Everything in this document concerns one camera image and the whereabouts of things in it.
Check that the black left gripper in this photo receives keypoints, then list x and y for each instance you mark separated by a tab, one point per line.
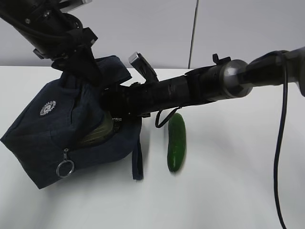
55	35

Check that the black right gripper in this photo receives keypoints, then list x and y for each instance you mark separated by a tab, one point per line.
145	98

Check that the green lid food container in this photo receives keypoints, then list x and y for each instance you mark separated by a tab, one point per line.
99	134

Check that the green cucumber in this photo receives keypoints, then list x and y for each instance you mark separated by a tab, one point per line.
177	143

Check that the dark navy lunch bag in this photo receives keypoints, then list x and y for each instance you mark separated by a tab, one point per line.
52	137

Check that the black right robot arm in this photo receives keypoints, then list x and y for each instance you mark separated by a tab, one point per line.
227	79

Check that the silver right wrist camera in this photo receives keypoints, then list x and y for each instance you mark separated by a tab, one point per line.
140	64

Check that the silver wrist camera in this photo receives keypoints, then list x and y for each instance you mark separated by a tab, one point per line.
140	64
69	5

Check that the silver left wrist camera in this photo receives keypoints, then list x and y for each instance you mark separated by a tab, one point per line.
69	5

